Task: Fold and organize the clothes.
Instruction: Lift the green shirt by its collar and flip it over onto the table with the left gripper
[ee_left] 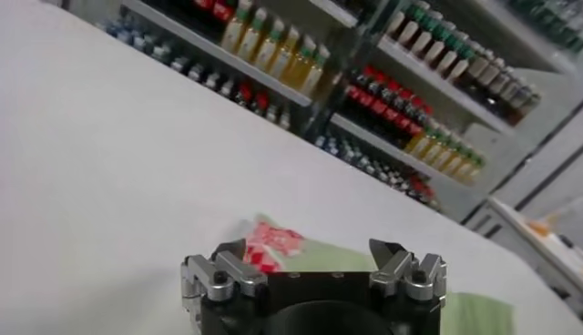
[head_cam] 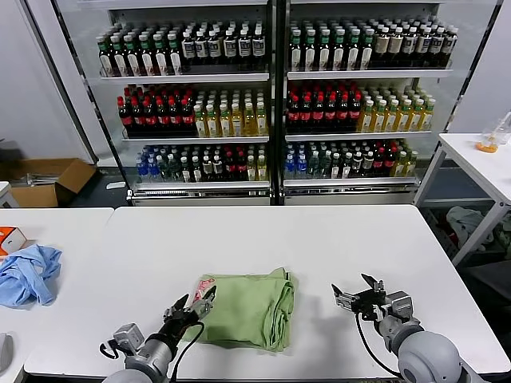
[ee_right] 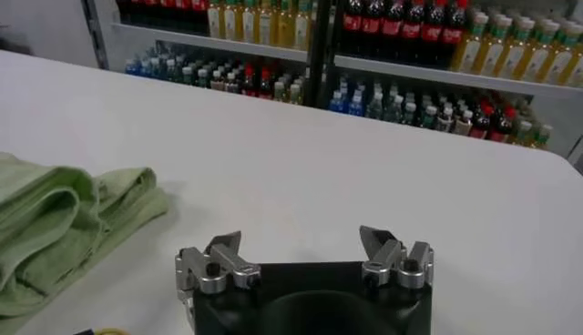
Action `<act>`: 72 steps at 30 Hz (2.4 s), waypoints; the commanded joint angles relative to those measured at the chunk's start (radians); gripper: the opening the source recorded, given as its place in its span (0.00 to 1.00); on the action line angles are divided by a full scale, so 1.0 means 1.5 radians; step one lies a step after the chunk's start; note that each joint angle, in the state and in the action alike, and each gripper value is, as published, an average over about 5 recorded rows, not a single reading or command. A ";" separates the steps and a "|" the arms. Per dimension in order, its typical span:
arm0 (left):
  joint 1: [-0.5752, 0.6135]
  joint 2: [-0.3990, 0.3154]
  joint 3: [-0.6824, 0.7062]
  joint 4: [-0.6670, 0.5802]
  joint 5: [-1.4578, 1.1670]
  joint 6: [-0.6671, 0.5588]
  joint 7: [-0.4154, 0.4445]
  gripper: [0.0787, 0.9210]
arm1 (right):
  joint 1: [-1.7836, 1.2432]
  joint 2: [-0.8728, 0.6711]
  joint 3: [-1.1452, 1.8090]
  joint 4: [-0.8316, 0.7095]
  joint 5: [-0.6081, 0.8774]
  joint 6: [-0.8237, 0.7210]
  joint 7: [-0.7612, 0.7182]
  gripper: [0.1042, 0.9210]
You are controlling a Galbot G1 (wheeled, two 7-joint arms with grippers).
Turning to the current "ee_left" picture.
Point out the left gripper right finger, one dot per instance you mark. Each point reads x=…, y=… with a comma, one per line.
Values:
x=394, y=273

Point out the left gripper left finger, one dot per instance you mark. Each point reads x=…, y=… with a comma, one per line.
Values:
x=216, y=280

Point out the green T-shirt red print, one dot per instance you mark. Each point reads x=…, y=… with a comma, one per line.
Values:
x=328, y=257

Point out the white beverage display cabinet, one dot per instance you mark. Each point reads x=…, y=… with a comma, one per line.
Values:
x=95, y=7
x=460, y=200

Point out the white cabinet shelf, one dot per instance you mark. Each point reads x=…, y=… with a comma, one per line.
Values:
x=387, y=148
x=205, y=47
x=432, y=78

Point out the clear beaker orange contents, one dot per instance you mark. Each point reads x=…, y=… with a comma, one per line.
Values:
x=539, y=228

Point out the white side table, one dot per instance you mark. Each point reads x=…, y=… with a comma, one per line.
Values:
x=546, y=255

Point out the open glass cabinet door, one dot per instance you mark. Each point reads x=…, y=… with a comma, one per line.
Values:
x=537, y=149

